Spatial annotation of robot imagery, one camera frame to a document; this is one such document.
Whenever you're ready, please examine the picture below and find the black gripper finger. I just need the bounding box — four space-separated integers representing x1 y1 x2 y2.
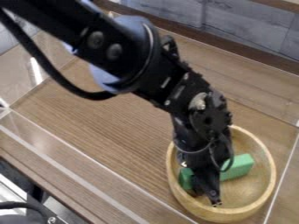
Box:
196 172 222 207
182 168 203 197

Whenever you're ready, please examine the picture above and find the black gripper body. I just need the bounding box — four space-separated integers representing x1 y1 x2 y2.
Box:
171 90 234 187

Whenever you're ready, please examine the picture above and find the round wooden bowl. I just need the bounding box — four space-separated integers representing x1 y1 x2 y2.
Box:
166 125 276 223

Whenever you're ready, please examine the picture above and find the green rectangular block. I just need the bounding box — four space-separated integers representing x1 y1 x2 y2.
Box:
179 153 255 191

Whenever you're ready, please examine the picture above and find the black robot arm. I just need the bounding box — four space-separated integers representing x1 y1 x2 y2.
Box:
0 0 234 206

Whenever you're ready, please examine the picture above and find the clear acrylic enclosure wall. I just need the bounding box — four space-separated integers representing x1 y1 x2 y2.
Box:
0 5 299 224

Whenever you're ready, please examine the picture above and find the black metal frame bracket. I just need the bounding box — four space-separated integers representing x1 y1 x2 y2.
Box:
25 185 76 224

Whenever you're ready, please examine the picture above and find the black cable at corner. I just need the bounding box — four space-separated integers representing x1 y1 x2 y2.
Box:
0 200 37 224

